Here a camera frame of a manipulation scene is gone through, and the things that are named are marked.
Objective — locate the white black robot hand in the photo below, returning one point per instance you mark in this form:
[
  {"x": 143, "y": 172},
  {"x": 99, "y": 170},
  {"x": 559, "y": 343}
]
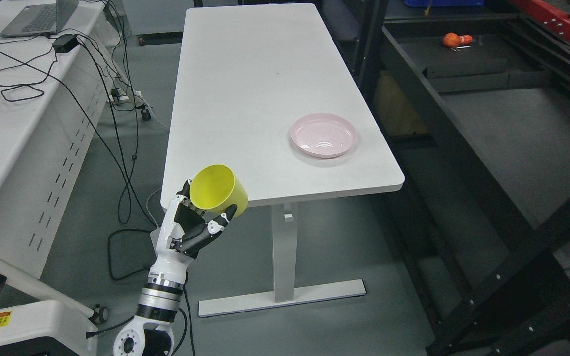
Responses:
[{"x": 182, "y": 234}]

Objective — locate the yellow plastic cup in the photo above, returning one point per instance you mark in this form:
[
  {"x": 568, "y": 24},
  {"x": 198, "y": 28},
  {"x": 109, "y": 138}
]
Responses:
[{"x": 215, "y": 188}]

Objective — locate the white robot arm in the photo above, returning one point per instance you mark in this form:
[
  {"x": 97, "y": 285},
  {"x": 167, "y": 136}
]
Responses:
[{"x": 150, "y": 333}]

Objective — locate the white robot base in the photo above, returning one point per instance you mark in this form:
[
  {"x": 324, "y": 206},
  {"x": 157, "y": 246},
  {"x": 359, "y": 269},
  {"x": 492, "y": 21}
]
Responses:
[{"x": 45, "y": 328}]

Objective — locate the orange object on shelf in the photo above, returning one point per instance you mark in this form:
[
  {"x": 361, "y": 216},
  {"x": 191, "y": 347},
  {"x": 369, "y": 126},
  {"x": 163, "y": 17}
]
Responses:
[{"x": 452, "y": 40}]

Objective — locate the black metal shelf rack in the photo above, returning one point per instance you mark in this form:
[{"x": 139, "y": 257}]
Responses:
[{"x": 482, "y": 134}]

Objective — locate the white power strip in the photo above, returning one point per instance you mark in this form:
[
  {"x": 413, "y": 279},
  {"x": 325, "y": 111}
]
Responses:
[{"x": 117, "y": 96}]

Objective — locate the white standing desk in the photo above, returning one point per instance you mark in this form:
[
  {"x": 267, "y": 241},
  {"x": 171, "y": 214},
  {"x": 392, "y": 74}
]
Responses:
[{"x": 246, "y": 74}]

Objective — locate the pink plastic plate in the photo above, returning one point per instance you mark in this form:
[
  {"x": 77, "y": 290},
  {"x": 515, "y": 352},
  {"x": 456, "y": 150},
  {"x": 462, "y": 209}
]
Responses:
[{"x": 323, "y": 135}]

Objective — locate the white left office desk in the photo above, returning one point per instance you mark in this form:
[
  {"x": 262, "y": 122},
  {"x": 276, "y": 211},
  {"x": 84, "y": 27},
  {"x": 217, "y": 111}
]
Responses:
[{"x": 49, "y": 105}]

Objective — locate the black power adapter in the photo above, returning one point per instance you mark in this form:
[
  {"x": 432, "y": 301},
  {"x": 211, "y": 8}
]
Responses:
[{"x": 65, "y": 43}]

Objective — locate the grey laptop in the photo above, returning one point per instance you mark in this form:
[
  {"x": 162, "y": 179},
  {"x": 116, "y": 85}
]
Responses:
[{"x": 43, "y": 19}]

